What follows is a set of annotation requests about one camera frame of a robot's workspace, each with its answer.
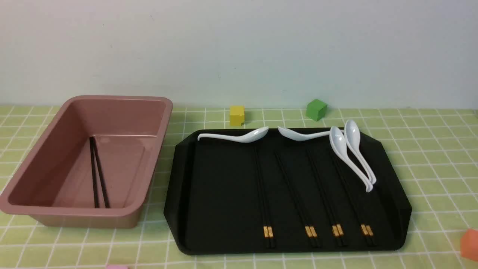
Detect plain black chopstick left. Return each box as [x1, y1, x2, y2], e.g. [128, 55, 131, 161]
[89, 137, 100, 208]

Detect pink block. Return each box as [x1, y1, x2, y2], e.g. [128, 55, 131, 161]
[105, 265, 129, 269]

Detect plain black chopstick right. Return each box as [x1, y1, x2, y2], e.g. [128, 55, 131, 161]
[93, 136, 111, 209]

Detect yellow cube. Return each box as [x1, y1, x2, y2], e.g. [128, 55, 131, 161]
[229, 106, 245, 126]

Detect green cube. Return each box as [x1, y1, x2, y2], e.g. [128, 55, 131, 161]
[306, 99, 328, 121]

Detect black serving tray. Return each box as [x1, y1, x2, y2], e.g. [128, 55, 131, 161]
[164, 129, 413, 255]

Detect plain black chopstick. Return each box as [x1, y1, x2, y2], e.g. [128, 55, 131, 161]
[93, 136, 111, 209]
[89, 137, 100, 208]

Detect orange block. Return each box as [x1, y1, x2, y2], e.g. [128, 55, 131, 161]
[460, 229, 478, 262]

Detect pink plastic bin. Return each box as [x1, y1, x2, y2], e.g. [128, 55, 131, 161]
[1, 96, 173, 229]

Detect white ceramic spoon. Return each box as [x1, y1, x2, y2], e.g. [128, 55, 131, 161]
[344, 119, 377, 185]
[329, 126, 373, 192]
[197, 127, 269, 143]
[278, 127, 332, 142]

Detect green checkered tablecloth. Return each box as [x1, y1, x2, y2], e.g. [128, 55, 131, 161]
[0, 105, 478, 269]

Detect gold-banded black chopstick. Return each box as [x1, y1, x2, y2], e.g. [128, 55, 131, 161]
[308, 149, 347, 247]
[253, 146, 273, 249]
[305, 149, 343, 247]
[333, 151, 377, 246]
[280, 154, 322, 248]
[257, 147, 276, 249]
[274, 151, 318, 248]
[328, 149, 375, 247]

